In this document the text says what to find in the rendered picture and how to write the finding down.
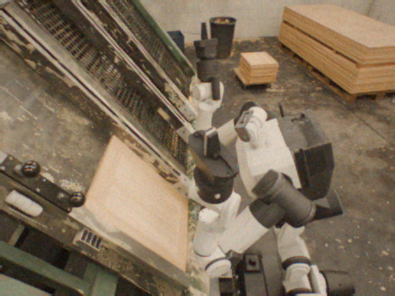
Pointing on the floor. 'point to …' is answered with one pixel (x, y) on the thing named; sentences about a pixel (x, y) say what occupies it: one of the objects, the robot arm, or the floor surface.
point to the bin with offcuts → (219, 25)
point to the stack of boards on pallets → (341, 48)
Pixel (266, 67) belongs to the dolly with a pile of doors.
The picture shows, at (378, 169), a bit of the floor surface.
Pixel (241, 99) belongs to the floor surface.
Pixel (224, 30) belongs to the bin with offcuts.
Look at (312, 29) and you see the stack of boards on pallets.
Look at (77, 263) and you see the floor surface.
